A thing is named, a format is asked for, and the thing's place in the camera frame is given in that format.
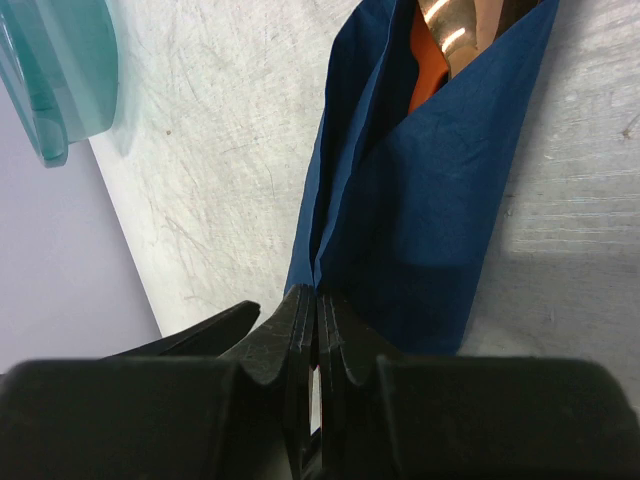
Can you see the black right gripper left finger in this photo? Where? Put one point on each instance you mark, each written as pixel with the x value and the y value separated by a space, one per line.
pixel 242 415

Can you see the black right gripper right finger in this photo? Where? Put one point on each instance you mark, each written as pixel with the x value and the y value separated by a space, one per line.
pixel 387 415

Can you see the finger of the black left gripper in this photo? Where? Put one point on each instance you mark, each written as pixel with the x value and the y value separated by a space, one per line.
pixel 210 338

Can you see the teal plastic bin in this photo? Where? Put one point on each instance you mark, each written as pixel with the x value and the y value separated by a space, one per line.
pixel 59 64

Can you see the copper metal spoon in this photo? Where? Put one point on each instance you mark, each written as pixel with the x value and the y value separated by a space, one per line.
pixel 463 29

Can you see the blue paper napkin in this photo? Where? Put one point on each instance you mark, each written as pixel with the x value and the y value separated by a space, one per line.
pixel 399 204

